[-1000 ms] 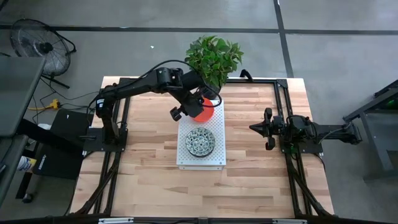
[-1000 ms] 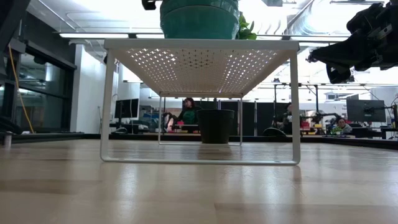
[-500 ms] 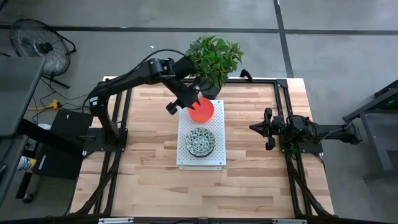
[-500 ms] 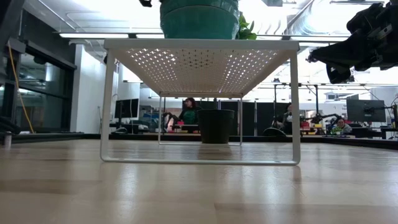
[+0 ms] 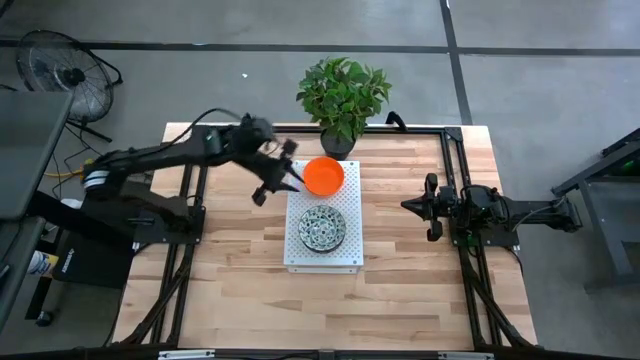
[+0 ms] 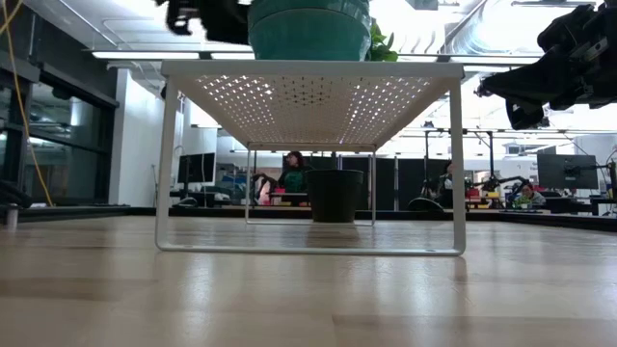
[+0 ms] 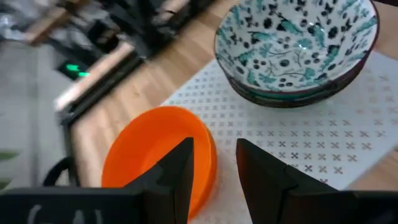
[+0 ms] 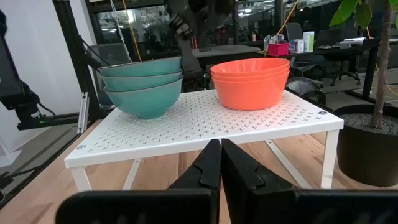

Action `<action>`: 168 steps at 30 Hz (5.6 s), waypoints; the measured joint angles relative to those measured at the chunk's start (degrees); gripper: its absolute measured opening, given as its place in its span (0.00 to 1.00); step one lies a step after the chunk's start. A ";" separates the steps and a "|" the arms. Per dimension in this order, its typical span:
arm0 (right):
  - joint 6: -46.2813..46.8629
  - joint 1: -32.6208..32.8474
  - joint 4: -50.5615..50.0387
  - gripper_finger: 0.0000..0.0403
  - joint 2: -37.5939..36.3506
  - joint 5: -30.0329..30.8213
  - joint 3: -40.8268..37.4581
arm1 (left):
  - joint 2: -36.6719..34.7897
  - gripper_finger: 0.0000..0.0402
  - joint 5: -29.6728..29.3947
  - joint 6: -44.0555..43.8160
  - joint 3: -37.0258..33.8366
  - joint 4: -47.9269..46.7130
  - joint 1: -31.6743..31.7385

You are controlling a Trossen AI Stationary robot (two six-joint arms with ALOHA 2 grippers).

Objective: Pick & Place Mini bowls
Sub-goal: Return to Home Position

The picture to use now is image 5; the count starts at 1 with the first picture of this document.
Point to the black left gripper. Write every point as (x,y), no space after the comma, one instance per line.
(272,170)

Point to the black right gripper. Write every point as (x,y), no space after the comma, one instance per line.
(445,206)

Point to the orange plastic mini bowl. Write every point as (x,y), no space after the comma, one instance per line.
(324,176)

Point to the teal bowl patterned inside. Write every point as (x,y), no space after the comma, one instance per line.
(322,229)

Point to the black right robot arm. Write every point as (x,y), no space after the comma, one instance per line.
(530,210)

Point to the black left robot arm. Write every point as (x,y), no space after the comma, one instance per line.
(150,155)

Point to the white perforated metal shelf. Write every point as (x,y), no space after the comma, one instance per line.
(353,250)

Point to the green potted plant black pot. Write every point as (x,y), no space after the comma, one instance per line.
(342,95)

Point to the dark grey metal stand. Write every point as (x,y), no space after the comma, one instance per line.
(600,225)

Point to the black case white lettering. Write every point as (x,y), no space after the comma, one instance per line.
(95,265)

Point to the black floor fan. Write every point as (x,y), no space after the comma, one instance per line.
(70,75)

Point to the dark grey desk top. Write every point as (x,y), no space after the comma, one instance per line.
(30,150)

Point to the white can colourful label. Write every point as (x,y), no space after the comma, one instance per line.
(42,263)

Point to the black rig crossbar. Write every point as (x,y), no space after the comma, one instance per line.
(75,354)

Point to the black caster wheel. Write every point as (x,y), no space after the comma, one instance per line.
(44,318)

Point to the grey side cart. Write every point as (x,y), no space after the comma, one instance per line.
(15,260)

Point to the black aluminium table frame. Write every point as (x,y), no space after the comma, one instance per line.
(425,130)

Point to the silver metal bracket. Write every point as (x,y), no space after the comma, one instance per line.
(465,356)
(186,354)

